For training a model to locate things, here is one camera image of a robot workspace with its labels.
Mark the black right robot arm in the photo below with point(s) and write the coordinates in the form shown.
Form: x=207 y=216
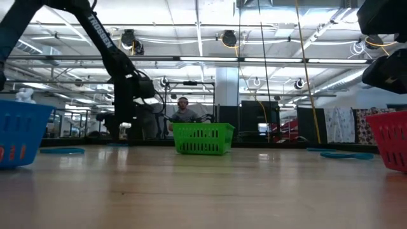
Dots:
x=381 y=16

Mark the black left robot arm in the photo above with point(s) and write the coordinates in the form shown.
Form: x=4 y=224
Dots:
x=101 y=35

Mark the black partition panel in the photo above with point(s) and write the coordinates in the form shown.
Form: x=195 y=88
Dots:
x=149 y=124
x=254 y=114
x=227 y=112

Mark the black background robot stand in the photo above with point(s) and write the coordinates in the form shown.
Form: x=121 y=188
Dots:
x=165 y=95

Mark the red plastic basket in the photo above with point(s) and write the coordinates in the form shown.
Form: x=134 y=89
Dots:
x=391 y=127

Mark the dark floral cloth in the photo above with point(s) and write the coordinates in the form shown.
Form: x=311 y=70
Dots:
x=362 y=127

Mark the person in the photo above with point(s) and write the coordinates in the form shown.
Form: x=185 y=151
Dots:
x=184 y=113

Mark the white floral cloth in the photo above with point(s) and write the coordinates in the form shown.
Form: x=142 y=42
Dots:
x=338 y=124

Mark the blue plastic basket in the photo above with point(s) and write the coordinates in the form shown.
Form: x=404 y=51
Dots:
x=31 y=136

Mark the green plastic basket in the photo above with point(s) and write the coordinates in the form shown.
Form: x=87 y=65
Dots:
x=203 y=127

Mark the white robot figure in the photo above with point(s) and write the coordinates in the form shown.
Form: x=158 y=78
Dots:
x=25 y=94

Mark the black hanging cloth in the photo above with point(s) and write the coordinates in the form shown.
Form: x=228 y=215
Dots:
x=305 y=124

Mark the small lit screen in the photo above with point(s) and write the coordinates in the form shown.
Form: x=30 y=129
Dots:
x=263 y=127

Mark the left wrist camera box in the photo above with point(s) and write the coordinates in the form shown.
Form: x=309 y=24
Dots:
x=144 y=87

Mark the black metal frame rack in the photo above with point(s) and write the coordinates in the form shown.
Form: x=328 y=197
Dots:
x=60 y=122

